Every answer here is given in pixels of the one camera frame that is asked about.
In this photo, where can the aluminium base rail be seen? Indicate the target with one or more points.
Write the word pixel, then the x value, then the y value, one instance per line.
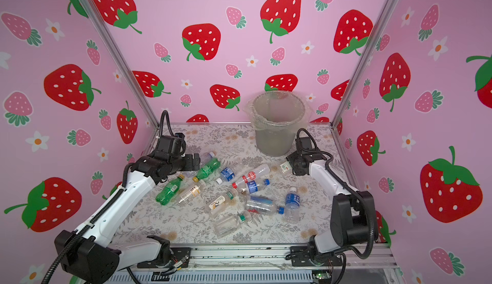
pixel 264 263

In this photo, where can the clear bottle white cap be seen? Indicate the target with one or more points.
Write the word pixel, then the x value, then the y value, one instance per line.
pixel 205 158

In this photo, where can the translucent grey waste bin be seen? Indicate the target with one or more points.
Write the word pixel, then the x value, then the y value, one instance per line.
pixel 276 116

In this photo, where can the clear bottle blue label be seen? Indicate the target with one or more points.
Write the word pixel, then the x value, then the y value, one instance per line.
pixel 228 174

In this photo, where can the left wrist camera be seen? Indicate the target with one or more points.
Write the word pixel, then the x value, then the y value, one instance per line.
pixel 170 147

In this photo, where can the white bottle red cap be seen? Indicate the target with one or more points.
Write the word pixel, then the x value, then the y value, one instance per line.
pixel 252 175

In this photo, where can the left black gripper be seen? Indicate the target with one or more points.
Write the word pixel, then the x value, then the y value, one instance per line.
pixel 190 166

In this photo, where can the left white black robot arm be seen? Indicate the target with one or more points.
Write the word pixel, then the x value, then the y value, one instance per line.
pixel 87 253

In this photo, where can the clear bottle yellow label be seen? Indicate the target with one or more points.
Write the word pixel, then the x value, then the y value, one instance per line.
pixel 187 195

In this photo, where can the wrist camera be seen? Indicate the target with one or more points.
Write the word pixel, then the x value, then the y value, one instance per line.
pixel 306 144
pixel 170 147

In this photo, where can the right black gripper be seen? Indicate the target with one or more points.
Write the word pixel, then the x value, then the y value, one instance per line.
pixel 292 156

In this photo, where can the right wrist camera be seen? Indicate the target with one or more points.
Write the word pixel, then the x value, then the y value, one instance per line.
pixel 306 144

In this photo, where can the white bottle red label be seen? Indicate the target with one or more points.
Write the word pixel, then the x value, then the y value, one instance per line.
pixel 285 168

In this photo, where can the clear bottle green neck label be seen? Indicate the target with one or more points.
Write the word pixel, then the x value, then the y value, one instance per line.
pixel 229 224

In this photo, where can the crushed clear bottle blue cap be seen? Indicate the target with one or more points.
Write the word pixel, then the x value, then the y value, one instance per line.
pixel 264 206

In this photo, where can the green bottle yellow cap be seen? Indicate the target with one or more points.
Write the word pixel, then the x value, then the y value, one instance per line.
pixel 206 170

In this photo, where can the clear bottle crane label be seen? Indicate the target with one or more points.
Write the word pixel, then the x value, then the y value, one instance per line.
pixel 221 202

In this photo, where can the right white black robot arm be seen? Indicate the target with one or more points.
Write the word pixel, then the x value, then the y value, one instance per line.
pixel 353 223

